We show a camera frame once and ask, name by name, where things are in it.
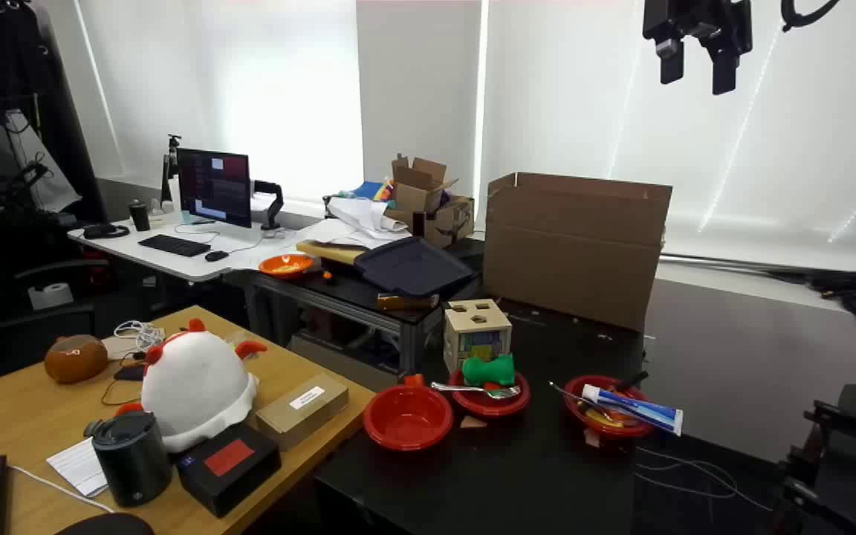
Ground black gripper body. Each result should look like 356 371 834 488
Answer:
641 0 756 48

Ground green plush toy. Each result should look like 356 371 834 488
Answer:
460 351 519 389

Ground red plastic bowl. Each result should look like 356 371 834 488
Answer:
359 371 458 455

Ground red bowl with toothpaste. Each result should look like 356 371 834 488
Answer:
562 371 653 445

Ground orange fruit toy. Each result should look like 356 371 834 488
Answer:
583 411 629 441

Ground red bowl with spoon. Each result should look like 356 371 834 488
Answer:
445 368 534 421

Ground orange bowl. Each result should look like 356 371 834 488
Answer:
255 253 323 286

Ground large brown cardboard box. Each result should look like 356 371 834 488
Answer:
482 169 675 335

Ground small open cardboard box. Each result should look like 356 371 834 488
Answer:
384 152 479 249

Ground wooden shape sorter box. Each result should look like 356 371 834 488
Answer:
440 298 518 380

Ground stack of white papers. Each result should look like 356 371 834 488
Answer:
323 194 409 249

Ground thin white stick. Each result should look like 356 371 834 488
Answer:
546 378 589 405

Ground white blue toothpaste tube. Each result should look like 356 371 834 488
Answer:
579 384 687 441

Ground white spoon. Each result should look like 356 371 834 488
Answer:
427 380 527 402

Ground grey metal table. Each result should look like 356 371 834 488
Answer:
252 271 451 375

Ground black clamp rack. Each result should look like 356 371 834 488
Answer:
773 384 856 535

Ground computer monitor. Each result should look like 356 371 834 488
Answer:
174 146 255 233

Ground flat tan cardboard box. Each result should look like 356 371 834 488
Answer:
250 371 350 450

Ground black desk keyboard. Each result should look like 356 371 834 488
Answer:
136 233 213 259

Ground black cup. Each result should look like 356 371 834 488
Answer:
127 195 155 236

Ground white desk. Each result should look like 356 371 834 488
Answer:
66 210 350 286

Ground black headset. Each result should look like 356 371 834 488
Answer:
79 221 131 241

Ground clear plastic bag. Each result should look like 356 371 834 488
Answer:
97 317 169 366

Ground brown football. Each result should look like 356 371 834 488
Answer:
41 332 109 386

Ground black mug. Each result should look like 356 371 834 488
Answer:
84 408 174 508

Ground hanging dark clothes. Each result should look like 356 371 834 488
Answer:
0 0 84 218

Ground black office chair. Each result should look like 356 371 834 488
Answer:
0 204 103 389

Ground white paper sheet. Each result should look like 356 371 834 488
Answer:
45 433 109 500

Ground large black oval mouse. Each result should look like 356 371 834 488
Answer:
53 510 157 535

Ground wooden desk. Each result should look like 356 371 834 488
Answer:
0 302 384 535

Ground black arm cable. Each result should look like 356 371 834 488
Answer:
782 0 842 32

